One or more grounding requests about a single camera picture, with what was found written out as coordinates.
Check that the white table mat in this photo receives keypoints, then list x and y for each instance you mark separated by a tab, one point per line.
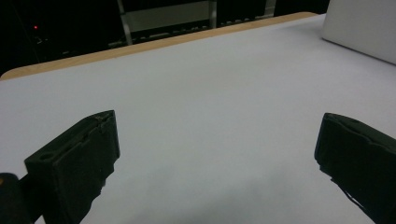
202	102

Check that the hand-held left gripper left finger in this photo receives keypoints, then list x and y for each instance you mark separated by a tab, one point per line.
77	168

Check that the white plastic tray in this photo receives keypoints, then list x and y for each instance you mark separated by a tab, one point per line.
364	28

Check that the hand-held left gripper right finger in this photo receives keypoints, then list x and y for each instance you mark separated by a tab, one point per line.
361	161

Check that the white metal stand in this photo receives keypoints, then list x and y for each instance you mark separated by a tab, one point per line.
168	15

